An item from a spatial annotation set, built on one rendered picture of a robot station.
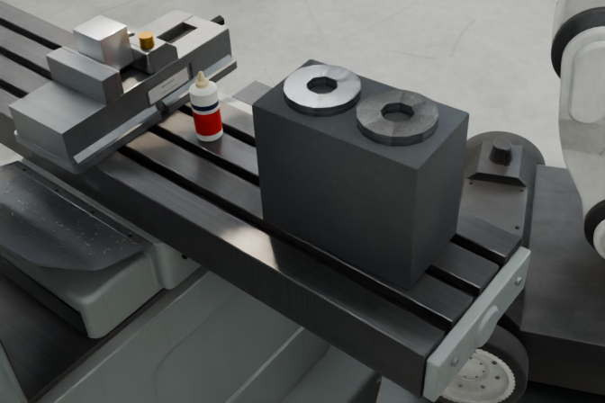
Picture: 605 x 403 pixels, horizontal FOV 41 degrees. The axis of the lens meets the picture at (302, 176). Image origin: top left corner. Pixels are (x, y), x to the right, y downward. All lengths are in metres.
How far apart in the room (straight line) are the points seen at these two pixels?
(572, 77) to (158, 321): 0.72
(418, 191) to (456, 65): 2.27
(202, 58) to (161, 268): 0.34
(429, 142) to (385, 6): 2.64
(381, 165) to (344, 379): 0.98
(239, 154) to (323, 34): 2.16
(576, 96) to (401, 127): 0.44
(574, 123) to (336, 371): 0.80
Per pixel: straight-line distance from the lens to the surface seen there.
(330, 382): 1.77
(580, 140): 1.34
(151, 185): 1.13
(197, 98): 1.14
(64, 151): 1.17
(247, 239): 1.02
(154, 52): 1.21
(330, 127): 0.88
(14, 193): 1.27
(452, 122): 0.89
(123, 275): 1.17
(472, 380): 1.46
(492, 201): 1.60
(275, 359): 1.63
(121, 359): 1.25
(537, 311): 1.45
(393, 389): 1.52
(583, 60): 1.21
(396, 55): 3.15
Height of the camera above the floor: 1.64
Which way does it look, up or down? 40 degrees down
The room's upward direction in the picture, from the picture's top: 3 degrees counter-clockwise
